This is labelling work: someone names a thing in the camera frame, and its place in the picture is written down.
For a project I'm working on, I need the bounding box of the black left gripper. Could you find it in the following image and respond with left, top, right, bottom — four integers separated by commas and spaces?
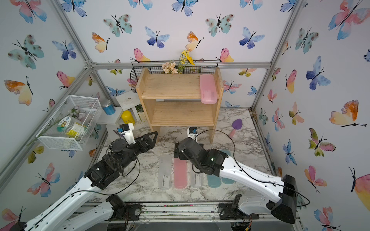
116, 131, 157, 172

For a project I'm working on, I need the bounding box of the pink pencil case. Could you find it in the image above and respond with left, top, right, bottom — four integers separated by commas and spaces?
199, 74, 218, 105
173, 158, 188, 189

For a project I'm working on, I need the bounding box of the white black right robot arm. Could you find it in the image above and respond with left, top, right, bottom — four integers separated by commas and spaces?
174, 138, 298, 224

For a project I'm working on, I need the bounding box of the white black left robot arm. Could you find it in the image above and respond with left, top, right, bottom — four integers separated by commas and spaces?
10, 131, 158, 231

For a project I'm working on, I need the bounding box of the wooden two-tier shelf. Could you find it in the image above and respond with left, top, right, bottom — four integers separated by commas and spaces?
136, 68, 224, 141

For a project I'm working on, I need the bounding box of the yellow bottle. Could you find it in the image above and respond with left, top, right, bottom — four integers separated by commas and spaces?
121, 110, 135, 125

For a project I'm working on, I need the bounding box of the white small stool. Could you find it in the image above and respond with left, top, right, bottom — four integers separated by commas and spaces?
116, 91, 141, 121

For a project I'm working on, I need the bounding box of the blue glitter jar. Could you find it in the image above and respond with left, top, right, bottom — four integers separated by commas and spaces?
101, 100, 116, 115

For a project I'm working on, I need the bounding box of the white step block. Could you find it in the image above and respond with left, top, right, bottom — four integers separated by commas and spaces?
97, 113, 121, 134

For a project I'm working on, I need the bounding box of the purple pink toy trowel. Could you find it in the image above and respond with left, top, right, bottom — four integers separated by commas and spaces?
229, 118, 243, 139

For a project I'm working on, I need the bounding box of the round colourful tin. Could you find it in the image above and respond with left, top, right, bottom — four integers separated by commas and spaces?
57, 116, 86, 138

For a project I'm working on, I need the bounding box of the artificial flowers bunch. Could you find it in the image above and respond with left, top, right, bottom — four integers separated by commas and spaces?
161, 50, 195, 74

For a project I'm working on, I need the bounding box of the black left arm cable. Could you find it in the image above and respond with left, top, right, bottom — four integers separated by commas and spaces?
69, 157, 141, 197

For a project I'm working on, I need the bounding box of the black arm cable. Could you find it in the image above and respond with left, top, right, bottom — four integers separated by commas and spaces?
195, 129, 311, 208
69, 157, 141, 197

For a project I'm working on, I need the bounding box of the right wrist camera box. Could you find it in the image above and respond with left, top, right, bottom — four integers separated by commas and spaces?
187, 127, 198, 141

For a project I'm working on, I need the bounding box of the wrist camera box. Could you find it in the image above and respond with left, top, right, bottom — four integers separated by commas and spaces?
187, 127, 198, 141
118, 123, 135, 144

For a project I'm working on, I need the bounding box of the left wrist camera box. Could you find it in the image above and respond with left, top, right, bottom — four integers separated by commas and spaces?
118, 123, 135, 144

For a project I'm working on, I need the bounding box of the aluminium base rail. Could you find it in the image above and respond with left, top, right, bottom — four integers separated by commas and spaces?
66, 202, 301, 224

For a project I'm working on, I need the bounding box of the white wire mesh box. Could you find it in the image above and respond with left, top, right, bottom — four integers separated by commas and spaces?
36, 95, 102, 151

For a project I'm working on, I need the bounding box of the black wire basket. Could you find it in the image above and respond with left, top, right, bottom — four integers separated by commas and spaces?
130, 59, 220, 93

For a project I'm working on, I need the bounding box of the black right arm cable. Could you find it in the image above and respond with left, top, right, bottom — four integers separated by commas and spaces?
195, 129, 311, 208

